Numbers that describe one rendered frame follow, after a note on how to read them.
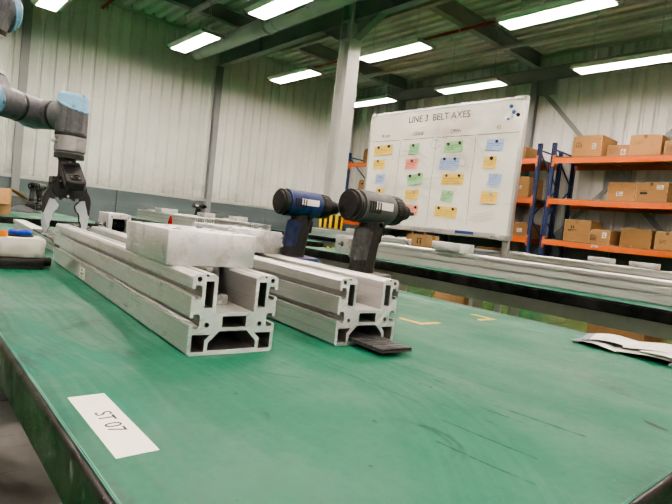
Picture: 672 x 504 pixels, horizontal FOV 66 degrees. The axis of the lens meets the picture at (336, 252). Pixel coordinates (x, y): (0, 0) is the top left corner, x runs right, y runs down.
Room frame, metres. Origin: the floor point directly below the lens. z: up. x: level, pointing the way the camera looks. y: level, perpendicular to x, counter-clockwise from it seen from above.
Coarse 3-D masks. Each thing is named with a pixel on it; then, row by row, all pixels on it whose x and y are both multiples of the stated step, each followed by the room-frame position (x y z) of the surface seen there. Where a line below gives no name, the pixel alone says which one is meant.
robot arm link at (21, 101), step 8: (0, 64) 1.28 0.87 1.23; (0, 72) 1.26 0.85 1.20; (0, 80) 1.24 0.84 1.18; (0, 88) 1.22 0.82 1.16; (8, 88) 1.25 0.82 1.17; (0, 96) 1.22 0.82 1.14; (8, 96) 1.24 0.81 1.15; (16, 96) 1.26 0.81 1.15; (24, 96) 1.29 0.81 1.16; (0, 104) 1.23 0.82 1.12; (8, 104) 1.24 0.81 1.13; (16, 104) 1.26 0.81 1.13; (24, 104) 1.28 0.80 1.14; (0, 112) 1.24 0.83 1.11; (8, 112) 1.25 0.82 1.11; (16, 112) 1.27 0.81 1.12; (24, 112) 1.29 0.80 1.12; (16, 120) 1.30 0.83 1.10
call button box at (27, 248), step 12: (0, 240) 0.95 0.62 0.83; (12, 240) 0.97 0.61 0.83; (24, 240) 0.98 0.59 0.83; (36, 240) 0.99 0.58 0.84; (0, 252) 0.96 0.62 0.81; (12, 252) 0.97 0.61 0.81; (24, 252) 0.98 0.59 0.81; (36, 252) 0.99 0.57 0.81; (0, 264) 0.96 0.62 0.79; (12, 264) 0.97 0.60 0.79; (24, 264) 0.98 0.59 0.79; (36, 264) 0.99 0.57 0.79; (48, 264) 1.03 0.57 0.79
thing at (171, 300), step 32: (64, 224) 1.13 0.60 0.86; (64, 256) 1.05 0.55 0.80; (96, 256) 0.84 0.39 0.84; (128, 256) 0.70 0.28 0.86; (96, 288) 0.83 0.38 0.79; (128, 288) 0.72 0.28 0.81; (160, 288) 0.59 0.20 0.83; (192, 288) 0.52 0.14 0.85; (224, 288) 0.62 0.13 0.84; (256, 288) 0.56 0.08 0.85; (160, 320) 0.58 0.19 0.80; (192, 320) 0.54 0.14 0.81; (224, 320) 0.58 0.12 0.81; (256, 320) 0.57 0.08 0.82; (192, 352) 0.52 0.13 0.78; (224, 352) 0.54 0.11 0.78
